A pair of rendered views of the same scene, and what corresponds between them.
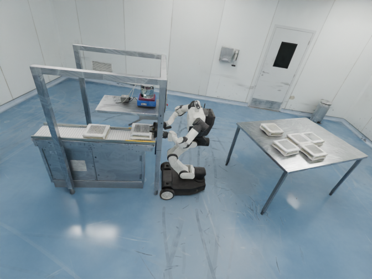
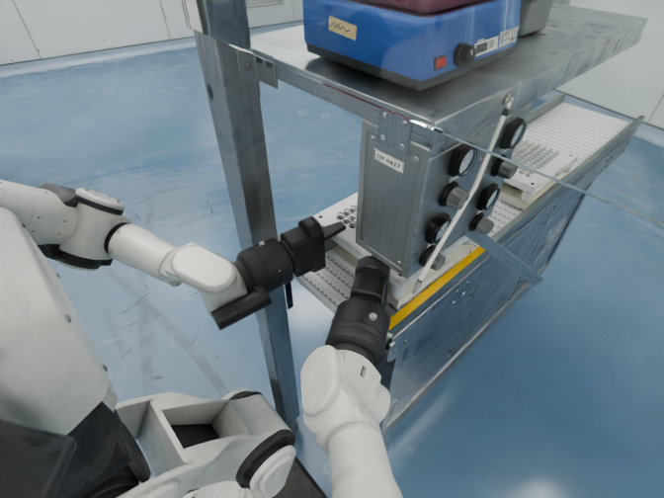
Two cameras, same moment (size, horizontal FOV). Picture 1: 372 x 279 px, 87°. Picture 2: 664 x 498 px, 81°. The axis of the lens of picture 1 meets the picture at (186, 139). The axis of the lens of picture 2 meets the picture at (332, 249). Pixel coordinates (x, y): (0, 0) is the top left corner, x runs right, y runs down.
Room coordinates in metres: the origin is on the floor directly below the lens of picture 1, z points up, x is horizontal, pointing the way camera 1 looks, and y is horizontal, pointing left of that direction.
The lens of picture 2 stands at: (2.42, 0.12, 1.46)
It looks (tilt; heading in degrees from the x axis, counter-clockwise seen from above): 43 degrees down; 149
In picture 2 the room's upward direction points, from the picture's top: straight up
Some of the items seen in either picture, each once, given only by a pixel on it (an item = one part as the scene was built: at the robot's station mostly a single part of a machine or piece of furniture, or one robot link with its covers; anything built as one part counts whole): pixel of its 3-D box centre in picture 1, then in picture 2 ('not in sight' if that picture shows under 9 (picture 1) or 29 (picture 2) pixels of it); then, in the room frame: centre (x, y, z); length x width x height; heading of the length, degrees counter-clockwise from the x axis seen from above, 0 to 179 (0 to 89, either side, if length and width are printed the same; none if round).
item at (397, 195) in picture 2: (149, 110); (438, 175); (2.09, 0.49, 1.16); 0.22 x 0.11 x 0.20; 101
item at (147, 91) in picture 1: (147, 87); not in sight; (2.00, 0.50, 1.47); 0.15 x 0.15 x 0.19
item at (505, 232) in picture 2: (102, 127); (552, 193); (2.00, 1.05, 0.87); 1.32 x 0.02 x 0.03; 101
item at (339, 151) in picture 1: (298, 139); not in sight; (2.54, -1.64, 0.85); 1.50 x 1.10 x 0.04; 115
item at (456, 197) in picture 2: not in sight; (456, 194); (2.16, 0.45, 1.18); 0.03 x 0.02 x 0.04; 101
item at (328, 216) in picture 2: (141, 129); (394, 223); (1.96, 0.55, 0.96); 0.25 x 0.24 x 0.02; 10
